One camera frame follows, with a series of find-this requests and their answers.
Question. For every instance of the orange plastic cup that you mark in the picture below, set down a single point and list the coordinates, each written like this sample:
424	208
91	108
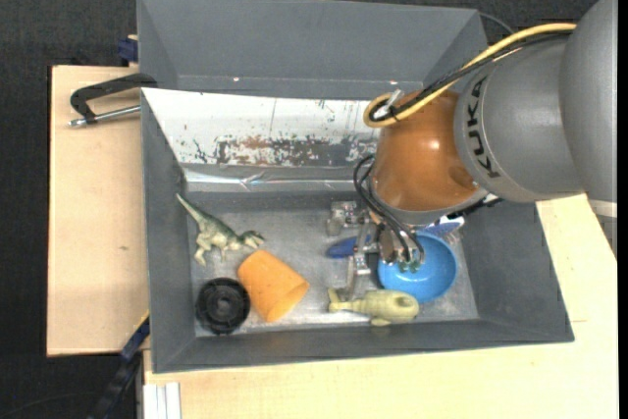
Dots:
270	284

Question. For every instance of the green toy dinosaur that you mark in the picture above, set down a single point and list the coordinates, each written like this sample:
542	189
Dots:
216	235

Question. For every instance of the blue bowl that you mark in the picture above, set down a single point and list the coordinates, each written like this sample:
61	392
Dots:
432	275

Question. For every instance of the pale wood board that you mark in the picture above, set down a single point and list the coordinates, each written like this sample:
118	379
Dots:
95	211

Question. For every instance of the pale green toy fish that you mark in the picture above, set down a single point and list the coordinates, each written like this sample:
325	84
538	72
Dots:
382	306

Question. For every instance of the grey metal bin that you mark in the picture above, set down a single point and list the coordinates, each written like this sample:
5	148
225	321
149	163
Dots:
314	39

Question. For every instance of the black round wheel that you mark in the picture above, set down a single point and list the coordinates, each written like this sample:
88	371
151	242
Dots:
222	306

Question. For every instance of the dark blue oblong object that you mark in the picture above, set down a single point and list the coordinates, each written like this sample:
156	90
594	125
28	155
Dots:
341	249

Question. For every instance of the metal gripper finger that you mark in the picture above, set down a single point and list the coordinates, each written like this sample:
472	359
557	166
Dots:
357	276
340	217

